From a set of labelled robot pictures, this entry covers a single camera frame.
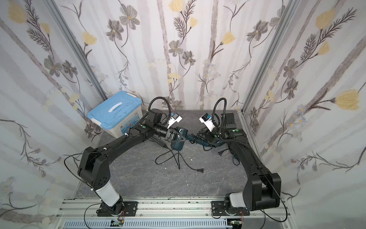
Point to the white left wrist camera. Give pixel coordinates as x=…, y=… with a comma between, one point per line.
x=175, y=118

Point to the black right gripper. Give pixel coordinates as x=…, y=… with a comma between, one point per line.
x=207, y=139

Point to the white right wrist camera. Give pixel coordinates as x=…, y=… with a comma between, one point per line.
x=208, y=121

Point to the blue lid storage box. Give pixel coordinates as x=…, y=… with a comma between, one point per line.
x=117, y=114

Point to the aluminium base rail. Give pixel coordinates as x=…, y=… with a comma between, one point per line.
x=167, y=213

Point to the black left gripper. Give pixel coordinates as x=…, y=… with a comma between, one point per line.
x=173, y=134

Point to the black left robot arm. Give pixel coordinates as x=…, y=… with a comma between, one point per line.
x=94, y=168

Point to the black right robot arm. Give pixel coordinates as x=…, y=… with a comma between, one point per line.
x=262, y=189

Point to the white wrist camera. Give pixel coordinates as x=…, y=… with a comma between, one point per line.
x=175, y=118
x=208, y=121

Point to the dark green hair dryer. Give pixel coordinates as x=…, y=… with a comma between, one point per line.
x=180, y=136

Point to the black hair dryer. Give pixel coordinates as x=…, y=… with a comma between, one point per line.
x=159, y=142

